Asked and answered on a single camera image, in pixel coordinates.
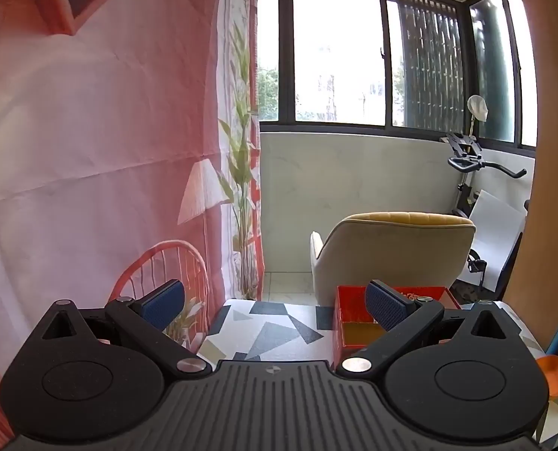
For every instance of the pink printed backdrop cloth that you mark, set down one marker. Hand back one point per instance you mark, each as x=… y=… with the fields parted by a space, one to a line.
x=96 y=127

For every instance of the black exercise bike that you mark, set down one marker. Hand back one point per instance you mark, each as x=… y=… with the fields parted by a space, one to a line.
x=462 y=143

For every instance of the black framed window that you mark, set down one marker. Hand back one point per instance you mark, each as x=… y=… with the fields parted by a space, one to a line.
x=286 y=56

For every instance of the geometric patterned tablecloth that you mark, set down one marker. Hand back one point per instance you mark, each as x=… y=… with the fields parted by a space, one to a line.
x=269 y=333

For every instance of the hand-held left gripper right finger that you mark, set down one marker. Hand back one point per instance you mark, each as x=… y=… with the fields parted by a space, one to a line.
x=389 y=305

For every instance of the red strawberry print box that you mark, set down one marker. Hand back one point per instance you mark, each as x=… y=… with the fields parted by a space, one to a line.
x=349 y=310

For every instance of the orange plastic scoop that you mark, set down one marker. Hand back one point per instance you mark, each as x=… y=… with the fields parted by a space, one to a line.
x=556 y=376

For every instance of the wooden panel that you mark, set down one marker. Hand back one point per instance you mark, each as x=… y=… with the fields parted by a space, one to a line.
x=556 y=150

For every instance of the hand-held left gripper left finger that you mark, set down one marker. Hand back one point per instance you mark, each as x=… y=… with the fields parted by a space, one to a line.
x=164 y=303

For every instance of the beige armchair with yellow trim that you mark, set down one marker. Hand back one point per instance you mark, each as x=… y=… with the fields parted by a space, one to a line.
x=391 y=253

